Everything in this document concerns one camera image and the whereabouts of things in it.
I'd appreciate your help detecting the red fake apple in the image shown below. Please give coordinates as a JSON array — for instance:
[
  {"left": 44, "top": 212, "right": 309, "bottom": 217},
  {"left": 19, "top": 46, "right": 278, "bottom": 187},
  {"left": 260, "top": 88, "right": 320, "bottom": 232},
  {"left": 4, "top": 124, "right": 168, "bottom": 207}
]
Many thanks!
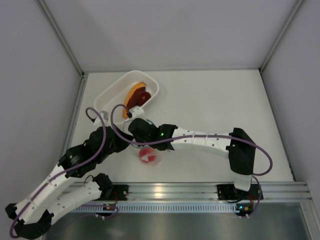
[{"left": 138, "top": 147, "right": 159, "bottom": 165}]

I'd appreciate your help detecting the clear zip top bag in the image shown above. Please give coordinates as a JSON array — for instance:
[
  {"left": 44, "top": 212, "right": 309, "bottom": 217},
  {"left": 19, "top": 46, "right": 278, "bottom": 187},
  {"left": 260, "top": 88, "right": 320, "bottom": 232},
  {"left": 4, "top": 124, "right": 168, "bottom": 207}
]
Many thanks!
[{"left": 122, "top": 119, "right": 161, "bottom": 166}]

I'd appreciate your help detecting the orange maroon fake fruit slice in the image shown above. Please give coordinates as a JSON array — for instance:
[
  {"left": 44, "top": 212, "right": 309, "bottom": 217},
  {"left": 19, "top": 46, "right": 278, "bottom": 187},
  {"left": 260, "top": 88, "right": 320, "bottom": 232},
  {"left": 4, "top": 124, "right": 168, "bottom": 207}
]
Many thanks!
[{"left": 124, "top": 81, "right": 146, "bottom": 110}]

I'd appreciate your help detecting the dark maroon fake fig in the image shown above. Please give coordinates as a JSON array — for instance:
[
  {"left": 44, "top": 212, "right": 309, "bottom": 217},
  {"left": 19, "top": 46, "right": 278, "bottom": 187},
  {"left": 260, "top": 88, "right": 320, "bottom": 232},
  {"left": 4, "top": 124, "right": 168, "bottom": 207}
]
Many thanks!
[{"left": 137, "top": 91, "right": 151, "bottom": 107}]

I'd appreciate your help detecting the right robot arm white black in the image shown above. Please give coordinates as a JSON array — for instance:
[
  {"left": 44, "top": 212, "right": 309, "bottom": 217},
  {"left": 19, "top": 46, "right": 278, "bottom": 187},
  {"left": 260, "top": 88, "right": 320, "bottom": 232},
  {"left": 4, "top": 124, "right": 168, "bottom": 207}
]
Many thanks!
[{"left": 128, "top": 118, "right": 257, "bottom": 199}]

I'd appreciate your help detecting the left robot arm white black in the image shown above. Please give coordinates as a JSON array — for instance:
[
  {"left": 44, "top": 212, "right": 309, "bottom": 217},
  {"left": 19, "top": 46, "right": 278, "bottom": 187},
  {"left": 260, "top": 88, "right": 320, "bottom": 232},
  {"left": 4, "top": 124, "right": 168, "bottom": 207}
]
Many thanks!
[{"left": 5, "top": 126, "right": 133, "bottom": 240}]

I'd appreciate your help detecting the white perforated plastic basket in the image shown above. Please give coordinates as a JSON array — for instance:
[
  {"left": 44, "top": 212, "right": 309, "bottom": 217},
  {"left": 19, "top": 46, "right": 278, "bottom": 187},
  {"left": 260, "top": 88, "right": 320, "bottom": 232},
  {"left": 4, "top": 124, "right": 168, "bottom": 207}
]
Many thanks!
[{"left": 93, "top": 70, "right": 160, "bottom": 126}]

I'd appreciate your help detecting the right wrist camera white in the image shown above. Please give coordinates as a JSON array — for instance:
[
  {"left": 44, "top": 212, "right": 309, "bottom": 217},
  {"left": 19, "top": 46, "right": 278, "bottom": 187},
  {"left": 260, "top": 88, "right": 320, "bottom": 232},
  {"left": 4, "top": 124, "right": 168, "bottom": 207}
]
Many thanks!
[{"left": 128, "top": 106, "right": 145, "bottom": 119}]

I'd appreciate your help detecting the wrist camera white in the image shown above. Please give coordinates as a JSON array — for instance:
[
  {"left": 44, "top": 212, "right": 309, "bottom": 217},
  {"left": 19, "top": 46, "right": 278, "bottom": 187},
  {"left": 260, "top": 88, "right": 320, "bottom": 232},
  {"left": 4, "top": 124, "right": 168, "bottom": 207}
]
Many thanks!
[
  {"left": 99, "top": 110, "right": 109, "bottom": 122},
  {"left": 128, "top": 106, "right": 145, "bottom": 119}
]

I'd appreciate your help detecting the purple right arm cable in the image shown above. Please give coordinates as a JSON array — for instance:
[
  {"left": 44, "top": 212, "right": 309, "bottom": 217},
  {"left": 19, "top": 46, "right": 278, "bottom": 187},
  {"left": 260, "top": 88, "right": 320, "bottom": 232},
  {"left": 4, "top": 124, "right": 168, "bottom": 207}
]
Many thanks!
[{"left": 110, "top": 104, "right": 274, "bottom": 177}]

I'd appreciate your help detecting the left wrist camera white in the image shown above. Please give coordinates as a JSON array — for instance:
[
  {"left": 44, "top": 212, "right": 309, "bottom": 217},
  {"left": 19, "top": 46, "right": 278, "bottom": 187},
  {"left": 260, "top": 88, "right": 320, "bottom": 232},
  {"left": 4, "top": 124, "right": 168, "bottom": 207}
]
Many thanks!
[{"left": 99, "top": 110, "right": 109, "bottom": 122}]

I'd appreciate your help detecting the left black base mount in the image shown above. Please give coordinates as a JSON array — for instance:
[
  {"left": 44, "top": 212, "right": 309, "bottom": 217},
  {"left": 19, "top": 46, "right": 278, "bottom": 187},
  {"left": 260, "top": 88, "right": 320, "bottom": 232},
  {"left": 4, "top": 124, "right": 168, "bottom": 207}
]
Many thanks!
[{"left": 108, "top": 184, "right": 129, "bottom": 202}]

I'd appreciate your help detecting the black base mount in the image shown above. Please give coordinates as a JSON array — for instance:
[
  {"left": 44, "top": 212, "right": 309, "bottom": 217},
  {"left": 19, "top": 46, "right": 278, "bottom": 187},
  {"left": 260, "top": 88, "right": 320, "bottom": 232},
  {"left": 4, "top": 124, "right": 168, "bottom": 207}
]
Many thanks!
[
  {"left": 216, "top": 184, "right": 242, "bottom": 202},
  {"left": 108, "top": 184, "right": 129, "bottom": 202}
]

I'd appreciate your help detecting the white slotted cable duct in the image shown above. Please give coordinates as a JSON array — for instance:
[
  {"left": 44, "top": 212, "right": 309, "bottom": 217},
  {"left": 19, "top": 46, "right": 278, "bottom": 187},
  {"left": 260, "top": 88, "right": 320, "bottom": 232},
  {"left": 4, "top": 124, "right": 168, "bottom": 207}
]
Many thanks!
[{"left": 72, "top": 201, "right": 252, "bottom": 214}]

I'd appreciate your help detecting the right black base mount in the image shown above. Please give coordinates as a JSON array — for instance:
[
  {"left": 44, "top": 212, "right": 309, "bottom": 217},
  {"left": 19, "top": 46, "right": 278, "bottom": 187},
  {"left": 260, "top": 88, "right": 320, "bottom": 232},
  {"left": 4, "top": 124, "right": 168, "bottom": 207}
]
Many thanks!
[{"left": 216, "top": 184, "right": 242, "bottom": 202}]

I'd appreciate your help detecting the aluminium mounting rail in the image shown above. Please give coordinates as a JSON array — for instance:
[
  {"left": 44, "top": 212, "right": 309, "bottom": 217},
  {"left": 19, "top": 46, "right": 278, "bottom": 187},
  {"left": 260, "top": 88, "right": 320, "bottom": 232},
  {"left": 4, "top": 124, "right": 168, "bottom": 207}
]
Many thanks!
[{"left": 69, "top": 181, "right": 311, "bottom": 202}]

